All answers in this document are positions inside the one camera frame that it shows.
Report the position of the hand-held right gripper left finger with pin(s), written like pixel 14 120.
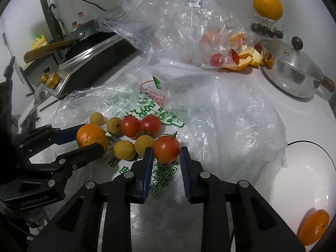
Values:
pixel 149 168

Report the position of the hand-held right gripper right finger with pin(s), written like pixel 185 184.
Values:
pixel 184 170

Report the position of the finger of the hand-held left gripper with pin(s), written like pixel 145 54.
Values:
pixel 86 153
pixel 67 135

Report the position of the orange mandarin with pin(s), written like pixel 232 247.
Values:
pixel 89 135
pixel 313 227

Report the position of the yellow longan fruit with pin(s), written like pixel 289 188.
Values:
pixel 124 149
pixel 97 118
pixel 113 126
pixel 143 143

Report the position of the white plate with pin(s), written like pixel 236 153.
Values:
pixel 294 178

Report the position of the person's left forearm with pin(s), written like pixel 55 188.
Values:
pixel 13 225

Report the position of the glass pan lid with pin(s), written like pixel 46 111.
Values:
pixel 39 94

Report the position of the printed plastic bag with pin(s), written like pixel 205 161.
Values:
pixel 223 115

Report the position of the dark cloth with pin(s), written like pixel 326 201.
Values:
pixel 6 102

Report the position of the induction cooker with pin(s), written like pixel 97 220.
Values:
pixel 89 68

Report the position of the black frying pan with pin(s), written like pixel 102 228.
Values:
pixel 78 48

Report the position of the black ribbed rod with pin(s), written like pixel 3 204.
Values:
pixel 8 68

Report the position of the yellow oil bottle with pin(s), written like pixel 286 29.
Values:
pixel 39 40

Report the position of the small sauce bottle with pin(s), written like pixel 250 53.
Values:
pixel 74 26

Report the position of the small red tomato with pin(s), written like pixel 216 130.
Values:
pixel 216 59

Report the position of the red-capped bottle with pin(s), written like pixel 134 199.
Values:
pixel 80 18

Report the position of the black umbrella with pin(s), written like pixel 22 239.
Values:
pixel 53 15

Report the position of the red fruit piece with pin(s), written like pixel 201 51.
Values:
pixel 234 56

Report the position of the orange peel pile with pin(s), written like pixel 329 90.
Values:
pixel 245 57

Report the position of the clear plastic bag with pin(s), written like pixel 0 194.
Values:
pixel 168 18

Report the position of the steel pot lid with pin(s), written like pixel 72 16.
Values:
pixel 288 55

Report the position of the clear box of dark fruit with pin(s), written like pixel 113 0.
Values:
pixel 267 29

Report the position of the large orange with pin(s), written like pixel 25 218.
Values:
pixel 267 6

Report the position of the grey metal door frame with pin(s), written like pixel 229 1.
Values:
pixel 43 5

